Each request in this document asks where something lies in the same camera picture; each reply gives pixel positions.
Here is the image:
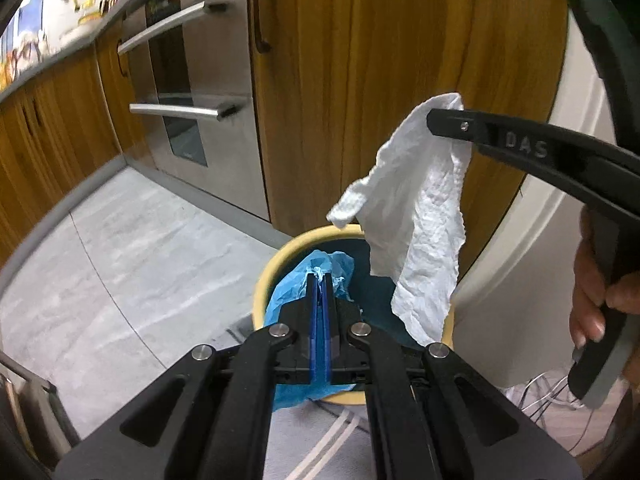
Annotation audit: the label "person's right hand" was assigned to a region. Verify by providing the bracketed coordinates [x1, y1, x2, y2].
[570, 209, 640, 351]

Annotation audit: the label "stainless steel built-in oven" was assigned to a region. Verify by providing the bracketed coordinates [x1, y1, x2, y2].
[117, 0, 273, 223]

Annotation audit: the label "tall wooden cabinet door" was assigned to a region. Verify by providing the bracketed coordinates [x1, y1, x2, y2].
[247, 0, 571, 241]

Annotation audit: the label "white paper towel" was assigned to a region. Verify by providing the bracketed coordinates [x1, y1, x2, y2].
[326, 92, 473, 347]

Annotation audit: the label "grey kitchen countertop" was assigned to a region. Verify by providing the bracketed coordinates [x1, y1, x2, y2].
[0, 0, 248, 108]

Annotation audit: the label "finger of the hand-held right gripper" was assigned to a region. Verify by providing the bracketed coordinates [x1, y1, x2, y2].
[427, 109, 495, 149]

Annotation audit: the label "black cabinet door handle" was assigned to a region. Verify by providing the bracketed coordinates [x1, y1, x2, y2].
[251, 0, 277, 56]

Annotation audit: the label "grey metal furniture frame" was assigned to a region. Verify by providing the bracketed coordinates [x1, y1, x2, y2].
[0, 350, 81, 466]

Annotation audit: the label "grey striped rug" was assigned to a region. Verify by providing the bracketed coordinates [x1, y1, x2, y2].
[225, 312, 608, 480]

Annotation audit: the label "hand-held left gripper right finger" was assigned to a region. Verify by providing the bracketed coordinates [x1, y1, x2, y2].
[322, 274, 583, 480]

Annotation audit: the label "yellow rimmed trash bin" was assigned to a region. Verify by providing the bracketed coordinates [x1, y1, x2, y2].
[254, 224, 457, 407]

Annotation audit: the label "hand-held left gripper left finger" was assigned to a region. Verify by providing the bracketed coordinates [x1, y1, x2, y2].
[54, 272, 321, 480]

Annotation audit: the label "tangle of thin cables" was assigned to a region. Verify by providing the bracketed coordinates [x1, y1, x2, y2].
[505, 370, 626, 456]

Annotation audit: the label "wooden base cabinets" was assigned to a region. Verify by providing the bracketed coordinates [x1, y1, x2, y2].
[0, 35, 151, 266]

